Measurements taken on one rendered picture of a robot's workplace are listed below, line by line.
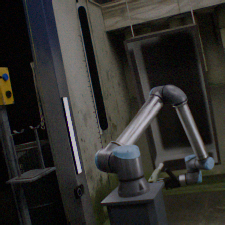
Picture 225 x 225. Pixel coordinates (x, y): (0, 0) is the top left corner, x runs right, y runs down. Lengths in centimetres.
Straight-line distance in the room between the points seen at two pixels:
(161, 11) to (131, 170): 243
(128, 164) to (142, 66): 145
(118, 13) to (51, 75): 161
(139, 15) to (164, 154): 162
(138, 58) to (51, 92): 90
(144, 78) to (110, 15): 121
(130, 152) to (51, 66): 115
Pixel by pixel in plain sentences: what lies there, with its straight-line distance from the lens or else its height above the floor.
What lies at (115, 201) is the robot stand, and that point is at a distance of 191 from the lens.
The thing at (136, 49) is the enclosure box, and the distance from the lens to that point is 316.
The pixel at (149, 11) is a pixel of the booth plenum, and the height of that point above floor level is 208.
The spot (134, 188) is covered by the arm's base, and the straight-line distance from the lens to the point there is 193.
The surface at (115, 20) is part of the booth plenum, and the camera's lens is 410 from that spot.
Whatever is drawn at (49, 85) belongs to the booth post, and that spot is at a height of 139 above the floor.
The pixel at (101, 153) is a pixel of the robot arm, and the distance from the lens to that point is 210.
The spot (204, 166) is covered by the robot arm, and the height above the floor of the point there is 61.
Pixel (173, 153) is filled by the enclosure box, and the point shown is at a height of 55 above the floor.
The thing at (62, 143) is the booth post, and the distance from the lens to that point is 277.
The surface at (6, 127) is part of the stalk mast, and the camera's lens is 243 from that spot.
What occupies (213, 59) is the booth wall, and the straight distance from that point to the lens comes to 429.
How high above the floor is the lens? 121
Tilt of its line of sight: 3 degrees down
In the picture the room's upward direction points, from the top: 11 degrees counter-clockwise
